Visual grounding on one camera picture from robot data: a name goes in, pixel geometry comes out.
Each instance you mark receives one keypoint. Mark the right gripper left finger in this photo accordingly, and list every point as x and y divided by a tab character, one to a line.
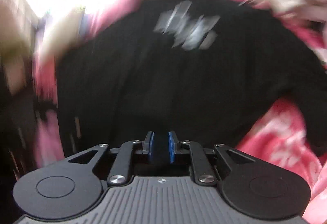
120	172

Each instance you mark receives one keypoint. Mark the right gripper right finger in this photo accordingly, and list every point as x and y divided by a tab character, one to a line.
194	155

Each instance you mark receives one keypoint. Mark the black smile t-shirt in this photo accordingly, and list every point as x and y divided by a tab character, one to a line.
205	69

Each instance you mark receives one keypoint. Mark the pink floral bed blanket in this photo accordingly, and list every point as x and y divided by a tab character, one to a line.
277	137

